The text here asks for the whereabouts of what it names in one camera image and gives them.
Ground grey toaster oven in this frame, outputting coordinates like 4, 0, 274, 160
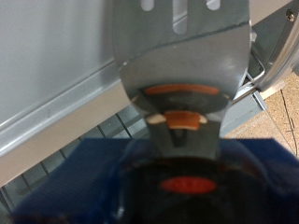
0, 0, 299, 216

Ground wooden block base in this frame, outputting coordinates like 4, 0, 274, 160
260, 78, 286, 99

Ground wire oven rack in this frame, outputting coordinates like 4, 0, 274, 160
0, 105, 153, 216

